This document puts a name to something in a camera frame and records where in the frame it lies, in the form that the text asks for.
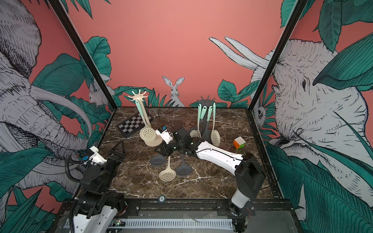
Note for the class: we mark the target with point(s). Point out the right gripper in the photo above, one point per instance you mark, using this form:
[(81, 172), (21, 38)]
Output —
[(165, 149)]

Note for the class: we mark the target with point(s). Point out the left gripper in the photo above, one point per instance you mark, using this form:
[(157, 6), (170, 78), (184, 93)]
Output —
[(120, 156)]

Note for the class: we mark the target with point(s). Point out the beige skimmer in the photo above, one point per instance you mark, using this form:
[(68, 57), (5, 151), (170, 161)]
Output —
[(196, 133), (147, 133), (215, 136), (168, 174)]

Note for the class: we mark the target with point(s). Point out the grey skimmer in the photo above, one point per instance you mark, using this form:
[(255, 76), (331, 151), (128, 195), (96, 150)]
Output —
[(206, 134), (158, 160), (202, 119), (184, 170)]

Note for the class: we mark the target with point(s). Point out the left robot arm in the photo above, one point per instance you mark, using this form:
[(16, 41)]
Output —
[(95, 209)]

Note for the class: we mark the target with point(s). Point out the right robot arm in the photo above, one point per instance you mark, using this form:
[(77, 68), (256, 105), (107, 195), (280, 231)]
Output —
[(248, 172)]

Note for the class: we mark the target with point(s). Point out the beige utensil rack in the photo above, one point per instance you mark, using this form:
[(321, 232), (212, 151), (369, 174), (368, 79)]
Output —
[(140, 97)]

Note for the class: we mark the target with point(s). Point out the black white checkerboard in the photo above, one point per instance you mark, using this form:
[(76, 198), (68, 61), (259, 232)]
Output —
[(131, 125)]

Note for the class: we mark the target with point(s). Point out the round front knob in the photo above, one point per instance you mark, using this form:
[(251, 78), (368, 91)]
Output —
[(162, 199)]

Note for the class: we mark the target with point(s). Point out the colourful puzzle cube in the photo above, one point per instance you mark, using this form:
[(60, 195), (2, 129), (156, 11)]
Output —
[(239, 142)]

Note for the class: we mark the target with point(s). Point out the small circuit board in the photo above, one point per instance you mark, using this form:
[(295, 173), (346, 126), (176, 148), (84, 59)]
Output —
[(117, 223)]

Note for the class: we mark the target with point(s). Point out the white vent strip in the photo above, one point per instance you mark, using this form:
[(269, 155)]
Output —
[(221, 224)]

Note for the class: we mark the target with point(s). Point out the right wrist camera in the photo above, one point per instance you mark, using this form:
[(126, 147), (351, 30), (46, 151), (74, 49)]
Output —
[(164, 134)]

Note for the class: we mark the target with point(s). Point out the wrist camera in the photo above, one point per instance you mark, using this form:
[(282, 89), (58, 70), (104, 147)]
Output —
[(92, 155), (164, 134)]

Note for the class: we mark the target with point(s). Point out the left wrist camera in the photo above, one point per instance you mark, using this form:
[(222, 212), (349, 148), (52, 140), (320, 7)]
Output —
[(92, 155)]

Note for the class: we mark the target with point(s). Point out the black front rail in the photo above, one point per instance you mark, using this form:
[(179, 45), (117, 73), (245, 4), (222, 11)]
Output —
[(222, 207)]

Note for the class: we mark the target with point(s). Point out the left black frame post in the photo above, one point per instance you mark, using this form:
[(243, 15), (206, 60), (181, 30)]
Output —
[(83, 52)]

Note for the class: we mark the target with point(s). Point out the black frame post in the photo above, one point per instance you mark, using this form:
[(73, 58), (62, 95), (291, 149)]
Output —
[(291, 23), (83, 52)]

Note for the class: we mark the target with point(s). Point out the right black frame post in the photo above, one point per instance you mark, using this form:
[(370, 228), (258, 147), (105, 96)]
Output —
[(291, 23)]

